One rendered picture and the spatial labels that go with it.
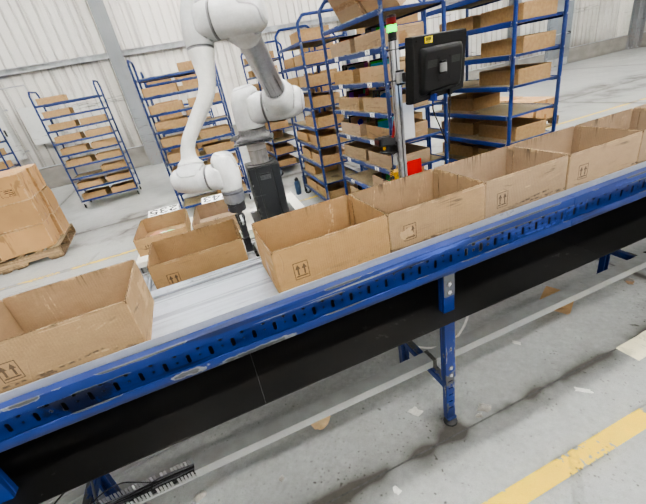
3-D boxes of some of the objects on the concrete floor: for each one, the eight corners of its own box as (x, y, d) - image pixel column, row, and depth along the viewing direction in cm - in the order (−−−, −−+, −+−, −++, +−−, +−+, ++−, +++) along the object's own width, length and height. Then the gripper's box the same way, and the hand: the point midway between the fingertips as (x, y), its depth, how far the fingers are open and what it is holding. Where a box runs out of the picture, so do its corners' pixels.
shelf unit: (184, 217, 500) (124, 59, 412) (184, 208, 543) (130, 62, 455) (253, 199, 521) (210, 44, 433) (248, 191, 563) (208, 48, 475)
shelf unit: (547, 218, 316) (579, -69, 228) (503, 235, 303) (519, -63, 215) (467, 192, 400) (467, -25, 312) (430, 205, 387) (419, -18, 299)
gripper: (246, 203, 150) (261, 253, 160) (241, 195, 161) (255, 243, 172) (229, 208, 148) (244, 259, 159) (224, 200, 159) (239, 248, 170)
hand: (248, 244), depth 164 cm, fingers closed, pressing on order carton
